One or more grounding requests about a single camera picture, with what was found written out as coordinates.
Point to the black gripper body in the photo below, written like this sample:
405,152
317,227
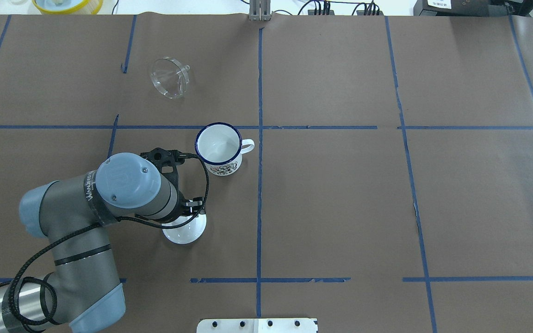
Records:
188,207

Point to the white ceramic lid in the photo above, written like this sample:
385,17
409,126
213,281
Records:
188,233

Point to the clear glass funnel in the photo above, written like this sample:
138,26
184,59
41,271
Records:
170,77

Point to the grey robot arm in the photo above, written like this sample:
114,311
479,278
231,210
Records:
74,279

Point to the white enamel cup blue rim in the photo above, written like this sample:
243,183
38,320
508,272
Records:
221,147

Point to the yellow tape roll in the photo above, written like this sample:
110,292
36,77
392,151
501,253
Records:
68,7

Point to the brown paper table cover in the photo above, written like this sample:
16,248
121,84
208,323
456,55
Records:
390,189

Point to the black box with label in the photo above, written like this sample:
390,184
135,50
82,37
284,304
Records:
463,8

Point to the aluminium frame post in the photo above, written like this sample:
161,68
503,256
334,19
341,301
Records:
260,10

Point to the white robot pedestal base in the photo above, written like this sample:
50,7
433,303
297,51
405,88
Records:
258,325

